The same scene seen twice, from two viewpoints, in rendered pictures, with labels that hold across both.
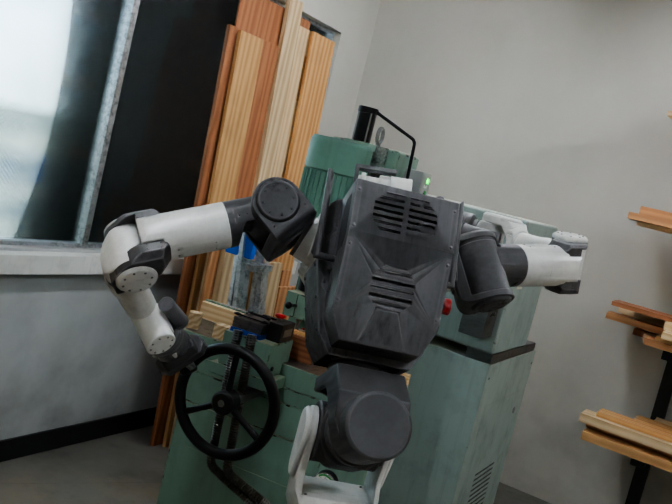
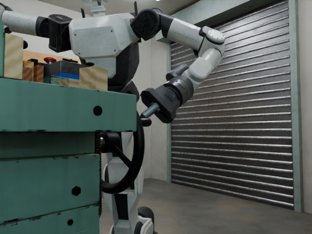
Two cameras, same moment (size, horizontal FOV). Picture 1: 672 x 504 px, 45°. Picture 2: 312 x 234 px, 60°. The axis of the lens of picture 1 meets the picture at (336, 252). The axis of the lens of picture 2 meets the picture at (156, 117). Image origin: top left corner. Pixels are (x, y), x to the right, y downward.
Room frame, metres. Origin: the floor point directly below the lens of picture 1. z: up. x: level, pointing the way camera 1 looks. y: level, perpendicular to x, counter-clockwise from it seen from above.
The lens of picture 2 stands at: (2.61, 0.62, 0.84)
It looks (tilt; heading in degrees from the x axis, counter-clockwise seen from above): 3 degrees up; 204
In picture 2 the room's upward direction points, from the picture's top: straight up
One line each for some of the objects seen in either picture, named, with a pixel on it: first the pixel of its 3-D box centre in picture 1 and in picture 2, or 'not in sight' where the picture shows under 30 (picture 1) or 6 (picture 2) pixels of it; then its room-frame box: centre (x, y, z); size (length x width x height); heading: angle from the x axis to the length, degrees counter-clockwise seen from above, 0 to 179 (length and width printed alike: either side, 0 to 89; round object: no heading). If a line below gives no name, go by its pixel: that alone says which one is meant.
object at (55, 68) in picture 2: (263, 325); (64, 72); (2.09, 0.14, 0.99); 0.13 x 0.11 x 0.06; 70
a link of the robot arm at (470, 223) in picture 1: (479, 237); not in sight; (2.05, -0.34, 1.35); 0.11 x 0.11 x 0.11; 70
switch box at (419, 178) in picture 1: (412, 196); not in sight; (2.52, -0.19, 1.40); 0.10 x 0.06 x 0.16; 160
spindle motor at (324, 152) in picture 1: (329, 195); not in sight; (2.27, 0.06, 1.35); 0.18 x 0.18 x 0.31
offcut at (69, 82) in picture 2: (223, 332); (69, 91); (2.19, 0.25, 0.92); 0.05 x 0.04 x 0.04; 76
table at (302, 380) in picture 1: (266, 362); (28, 118); (2.17, 0.11, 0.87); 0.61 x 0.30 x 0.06; 70
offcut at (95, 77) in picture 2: (194, 320); (93, 82); (2.24, 0.34, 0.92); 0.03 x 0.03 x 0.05; 3
